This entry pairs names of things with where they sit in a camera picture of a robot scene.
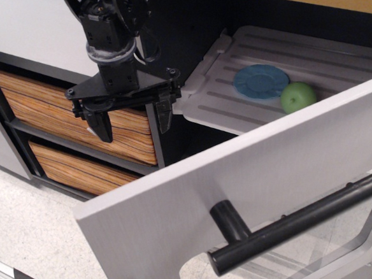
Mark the green toy apple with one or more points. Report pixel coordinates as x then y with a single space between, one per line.
296 96

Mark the black oven door handle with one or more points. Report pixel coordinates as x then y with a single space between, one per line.
243 245

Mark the upper wood-pattern fabric bin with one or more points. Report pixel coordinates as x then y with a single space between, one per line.
44 106

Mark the grey toy kitchen cabinet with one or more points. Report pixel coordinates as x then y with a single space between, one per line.
42 35

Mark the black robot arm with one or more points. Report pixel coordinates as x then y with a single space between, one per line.
111 28

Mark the grey toy oven door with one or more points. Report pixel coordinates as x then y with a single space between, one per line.
150 228

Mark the lower wood-pattern fabric bin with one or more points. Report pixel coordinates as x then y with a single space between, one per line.
79 172

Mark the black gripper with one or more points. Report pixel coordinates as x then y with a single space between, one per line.
117 87

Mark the blue toy plate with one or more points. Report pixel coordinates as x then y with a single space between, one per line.
260 81

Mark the wood-pattern fabric bin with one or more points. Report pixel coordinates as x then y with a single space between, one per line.
44 106
79 172

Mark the grey oven rack tray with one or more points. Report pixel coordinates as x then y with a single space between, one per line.
209 97

